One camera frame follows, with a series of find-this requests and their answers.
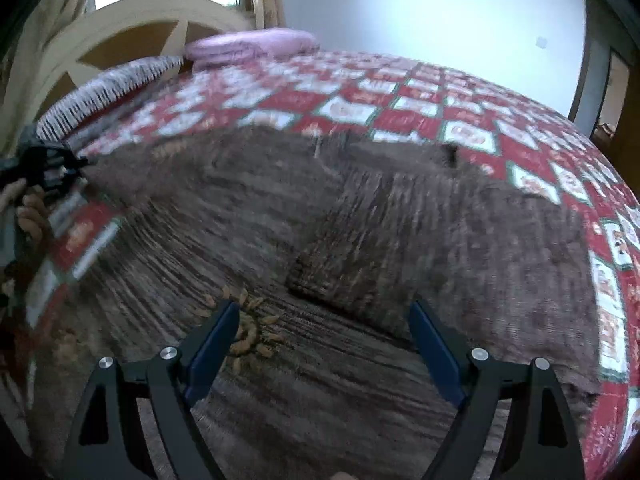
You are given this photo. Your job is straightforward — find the person's left hand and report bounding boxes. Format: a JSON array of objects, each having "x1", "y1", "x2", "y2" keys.
[{"x1": 0, "y1": 179, "x2": 53, "y2": 261}]

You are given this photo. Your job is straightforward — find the red checkered printed bedsheet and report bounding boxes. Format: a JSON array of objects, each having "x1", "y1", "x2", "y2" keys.
[{"x1": 0, "y1": 47, "x2": 640, "y2": 480}]

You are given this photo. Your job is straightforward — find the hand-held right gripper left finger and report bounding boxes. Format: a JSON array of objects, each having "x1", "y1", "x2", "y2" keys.
[{"x1": 60, "y1": 299, "x2": 241, "y2": 480}]

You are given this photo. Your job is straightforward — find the brown striped knit sweater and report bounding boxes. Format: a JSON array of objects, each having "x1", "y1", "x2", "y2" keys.
[{"x1": 30, "y1": 125, "x2": 603, "y2": 480}]

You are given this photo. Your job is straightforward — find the cream wooden headboard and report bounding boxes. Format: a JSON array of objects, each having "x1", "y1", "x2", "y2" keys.
[{"x1": 0, "y1": 0, "x2": 253, "y2": 158}]

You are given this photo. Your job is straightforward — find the grey striped pillow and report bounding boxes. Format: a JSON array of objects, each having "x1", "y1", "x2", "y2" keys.
[{"x1": 36, "y1": 55, "x2": 185, "y2": 142}]

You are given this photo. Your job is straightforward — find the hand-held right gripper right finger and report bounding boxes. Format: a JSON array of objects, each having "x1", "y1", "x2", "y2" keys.
[{"x1": 407, "y1": 300, "x2": 586, "y2": 480}]

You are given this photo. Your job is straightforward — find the brown door frame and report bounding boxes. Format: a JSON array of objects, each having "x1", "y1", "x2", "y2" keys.
[{"x1": 570, "y1": 0, "x2": 640, "y2": 158}]

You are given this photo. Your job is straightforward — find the pink pillow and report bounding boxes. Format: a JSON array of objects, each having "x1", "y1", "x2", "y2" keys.
[{"x1": 184, "y1": 28, "x2": 321, "y2": 72}]

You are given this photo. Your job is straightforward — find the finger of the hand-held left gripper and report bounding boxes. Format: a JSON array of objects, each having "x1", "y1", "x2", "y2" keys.
[{"x1": 22, "y1": 141, "x2": 89, "y2": 192}]

